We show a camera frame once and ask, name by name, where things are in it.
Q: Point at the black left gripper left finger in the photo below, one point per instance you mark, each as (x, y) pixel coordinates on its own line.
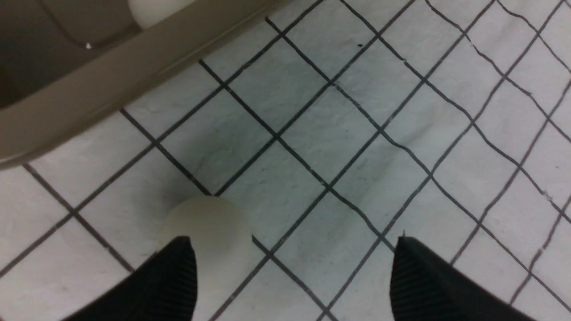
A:
(164, 288)

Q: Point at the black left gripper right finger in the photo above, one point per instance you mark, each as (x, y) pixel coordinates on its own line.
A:
(424, 287)

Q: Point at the white ping-pong ball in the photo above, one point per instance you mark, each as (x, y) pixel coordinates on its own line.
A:
(147, 13)
(220, 235)

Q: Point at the white grid-pattern tablecloth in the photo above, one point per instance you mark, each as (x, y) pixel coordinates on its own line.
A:
(336, 126)

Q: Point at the olive green plastic bin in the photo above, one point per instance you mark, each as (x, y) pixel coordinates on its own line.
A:
(40, 122)

